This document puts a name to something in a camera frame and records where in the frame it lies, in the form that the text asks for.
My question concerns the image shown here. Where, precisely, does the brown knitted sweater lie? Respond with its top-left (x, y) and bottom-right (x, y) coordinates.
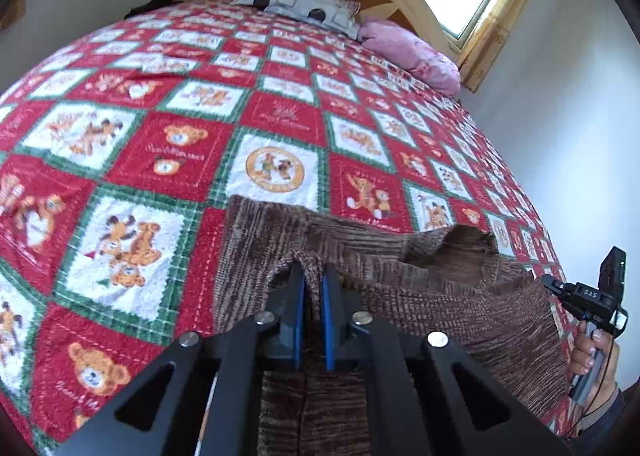
top-left (213, 196), bottom-right (568, 455)

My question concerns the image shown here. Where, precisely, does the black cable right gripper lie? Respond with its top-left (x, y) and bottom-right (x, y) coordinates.
top-left (574, 307), bottom-right (629, 439)

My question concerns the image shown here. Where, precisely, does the dark object beside bed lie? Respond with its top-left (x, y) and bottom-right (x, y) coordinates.
top-left (122, 0), bottom-right (176, 20)

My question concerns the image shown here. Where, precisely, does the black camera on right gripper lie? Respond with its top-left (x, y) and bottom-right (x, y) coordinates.
top-left (598, 247), bottom-right (626, 304)

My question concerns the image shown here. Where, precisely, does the red patchwork teddy bedspread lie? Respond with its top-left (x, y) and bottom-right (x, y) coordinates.
top-left (1, 0), bottom-right (561, 455)

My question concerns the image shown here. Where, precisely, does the pink pillow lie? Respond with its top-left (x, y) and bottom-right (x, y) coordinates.
top-left (358, 18), bottom-right (461, 96)

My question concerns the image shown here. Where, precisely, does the right forearm in dark sleeve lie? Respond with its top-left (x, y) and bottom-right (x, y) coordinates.
top-left (568, 388), bottom-right (626, 456)

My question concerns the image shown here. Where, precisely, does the person's right hand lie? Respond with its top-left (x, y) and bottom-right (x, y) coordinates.
top-left (570, 320), bottom-right (620, 415)

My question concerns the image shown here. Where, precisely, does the grey white patterned pillow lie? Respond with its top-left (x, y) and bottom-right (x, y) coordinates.
top-left (232, 0), bottom-right (360, 40)

